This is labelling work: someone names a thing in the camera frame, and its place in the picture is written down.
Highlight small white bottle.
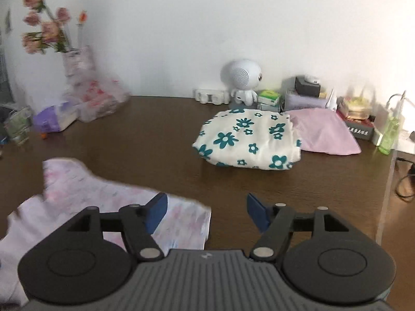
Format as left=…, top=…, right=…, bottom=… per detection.
left=326, top=88, right=338, bottom=110

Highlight clear food container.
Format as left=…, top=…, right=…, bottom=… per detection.
left=337, top=86, right=377, bottom=120

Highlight pink artificial flowers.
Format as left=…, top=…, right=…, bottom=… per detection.
left=22, top=0, right=89, bottom=54

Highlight pink floral garment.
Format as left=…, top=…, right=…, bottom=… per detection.
left=0, top=158, right=212, bottom=308

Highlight green and white small box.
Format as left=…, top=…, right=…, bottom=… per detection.
left=258, top=90, right=281, bottom=111

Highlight black tissue box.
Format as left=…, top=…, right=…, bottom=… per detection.
left=294, top=75, right=321, bottom=97

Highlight black cable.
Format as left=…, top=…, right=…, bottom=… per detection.
left=396, top=158, right=415, bottom=199

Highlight dark printed box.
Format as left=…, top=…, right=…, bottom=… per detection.
left=337, top=110, right=377, bottom=140

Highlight pale purple flat box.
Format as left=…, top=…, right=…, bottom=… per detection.
left=285, top=89, right=328, bottom=111

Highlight purple tissue pack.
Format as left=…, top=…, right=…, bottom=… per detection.
left=33, top=101, right=78, bottom=133

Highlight white round speaker toy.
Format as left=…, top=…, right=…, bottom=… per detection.
left=221, top=59, right=264, bottom=105

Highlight paper wrapped vase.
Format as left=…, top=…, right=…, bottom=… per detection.
left=62, top=46, right=96, bottom=78

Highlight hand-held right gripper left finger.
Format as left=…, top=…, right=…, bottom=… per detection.
left=66, top=193, right=168, bottom=263

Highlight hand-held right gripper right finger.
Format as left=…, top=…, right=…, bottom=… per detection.
left=246, top=193, right=352, bottom=263

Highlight clear plastic bag red print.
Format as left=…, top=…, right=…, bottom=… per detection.
left=63, top=71, right=131, bottom=123

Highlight white cloth with teal flowers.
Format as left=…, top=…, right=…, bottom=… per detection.
left=192, top=108, right=303, bottom=171

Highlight white wall power strip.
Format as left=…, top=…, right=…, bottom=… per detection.
left=194, top=88, right=231, bottom=105

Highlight clear plastic box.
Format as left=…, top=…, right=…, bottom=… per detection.
left=3, top=105, right=34, bottom=146

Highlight plain pink folded cloth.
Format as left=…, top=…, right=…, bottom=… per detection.
left=285, top=108, right=362, bottom=155

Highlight green spray bottle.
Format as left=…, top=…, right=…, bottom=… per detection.
left=379, top=102, right=403, bottom=155

